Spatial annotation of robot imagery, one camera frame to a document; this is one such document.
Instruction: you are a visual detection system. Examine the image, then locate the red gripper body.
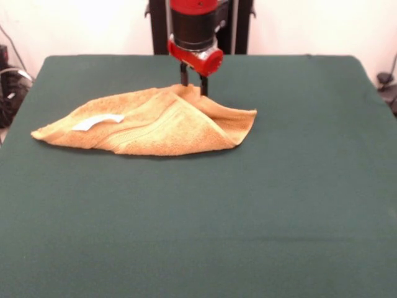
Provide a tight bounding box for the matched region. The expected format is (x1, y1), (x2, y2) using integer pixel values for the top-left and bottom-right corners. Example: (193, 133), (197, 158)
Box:
(167, 39), (225, 77)

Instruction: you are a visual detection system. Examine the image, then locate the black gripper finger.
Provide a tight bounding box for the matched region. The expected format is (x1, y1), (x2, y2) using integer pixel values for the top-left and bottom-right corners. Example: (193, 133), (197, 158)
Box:
(179, 61), (190, 86)
(199, 73), (210, 96)

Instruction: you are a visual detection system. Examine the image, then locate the tan terry towel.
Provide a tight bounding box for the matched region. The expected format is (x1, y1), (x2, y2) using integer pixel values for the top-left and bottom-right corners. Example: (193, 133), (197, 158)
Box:
(30, 84), (257, 157)

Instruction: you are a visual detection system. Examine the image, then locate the dark green table cloth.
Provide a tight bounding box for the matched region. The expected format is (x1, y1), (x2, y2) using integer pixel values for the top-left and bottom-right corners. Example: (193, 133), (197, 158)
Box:
(0, 54), (397, 298)

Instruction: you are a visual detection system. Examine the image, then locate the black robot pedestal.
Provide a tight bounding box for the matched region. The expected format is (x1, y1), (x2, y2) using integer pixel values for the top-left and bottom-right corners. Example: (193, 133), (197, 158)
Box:
(144, 0), (257, 56)

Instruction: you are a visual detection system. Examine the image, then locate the grey cable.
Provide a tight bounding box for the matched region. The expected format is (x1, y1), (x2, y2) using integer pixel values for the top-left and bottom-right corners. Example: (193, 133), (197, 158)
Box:
(0, 24), (35, 83)

